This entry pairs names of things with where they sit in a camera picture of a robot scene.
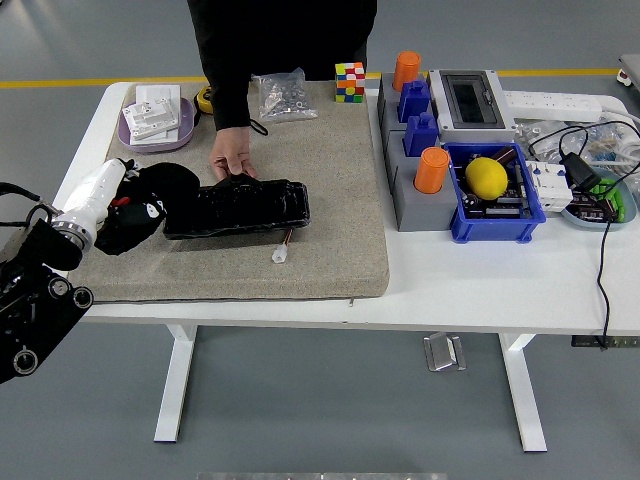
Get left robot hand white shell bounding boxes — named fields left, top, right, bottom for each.
left=60, top=157, right=169, bottom=236

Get person's right hand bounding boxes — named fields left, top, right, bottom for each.
left=209, top=125, right=258, bottom=181

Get black rag with red tag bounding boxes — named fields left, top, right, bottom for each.
left=93, top=161, right=201, bottom=256

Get purple tray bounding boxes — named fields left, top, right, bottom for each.
left=116, top=96, right=196, bottom=154

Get yellow tape measure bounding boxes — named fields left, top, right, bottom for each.
left=193, top=84, right=214, bottom=114

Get clear bag of nuts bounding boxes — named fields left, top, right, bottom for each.
left=251, top=67, right=319, bottom=124

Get white metal block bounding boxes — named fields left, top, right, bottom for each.
left=122, top=98, right=181, bottom=141

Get grey-brown mat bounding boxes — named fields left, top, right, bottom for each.
left=67, top=79, right=391, bottom=305

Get person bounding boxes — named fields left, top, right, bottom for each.
left=186, top=0, right=379, bottom=84

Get colourful puzzle cube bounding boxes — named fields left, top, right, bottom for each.
left=334, top=61, right=367, bottom=104

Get blue plastic block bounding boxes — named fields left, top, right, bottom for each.
left=397, top=78, right=432, bottom=124
left=403, top=112, right=440, bottom=157

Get orange cylinder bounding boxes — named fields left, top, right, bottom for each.
left=413, top=146, right=451, bottom=195
left=391, top=50, right=422, bottom=93

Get white table leg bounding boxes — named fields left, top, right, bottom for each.
left=153, top=324, right=200, bottom=444
left=497, top=333, right=549, bottom=454

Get grey electrical distribution box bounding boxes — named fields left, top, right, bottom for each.
left=427, top=68, right=518, bottom=145

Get yellow lemon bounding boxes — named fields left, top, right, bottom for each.
left=464, top=156, right=510, bottom=200

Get dark circuit board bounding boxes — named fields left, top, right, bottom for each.
left=460, top=182, right=532, bottom=220
left=567, top=192, right=619, bottom=222

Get blue plastic bin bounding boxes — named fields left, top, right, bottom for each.
left=442, top=141, right=547, bottom=245

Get white circuit breaker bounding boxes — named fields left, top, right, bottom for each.
left=525, top=160, right=574, bottom=214

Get white power strip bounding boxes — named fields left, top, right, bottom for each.
left=502, top=89, right=604, bottom=124

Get black power adapter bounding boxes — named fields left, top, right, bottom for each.
left=559, top=152, right=603, bottom=191

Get light blue dish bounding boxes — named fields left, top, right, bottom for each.
left=559, top=167, right=639, bottom=234

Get clear bags of small parts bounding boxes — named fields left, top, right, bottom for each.
left=514, top=118, right=640, bottom=167

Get green plastic part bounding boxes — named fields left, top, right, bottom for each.
left=584, top=178, right=629, bottom=224

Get black table control box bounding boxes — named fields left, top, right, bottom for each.
left=571, top=334, right=640, bottom=350

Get white connector with orange wires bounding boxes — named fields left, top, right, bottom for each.
left=271, top=230, right=296, bottom=265

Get metal bracket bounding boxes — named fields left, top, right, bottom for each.
left=422, top=332, right=468, bottom=373

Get black power cable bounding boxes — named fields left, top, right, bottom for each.
left=527, top=119, right=626, bottom=351

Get white thick cable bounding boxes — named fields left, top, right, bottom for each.
left=599, top=107, right=640, bottom=174

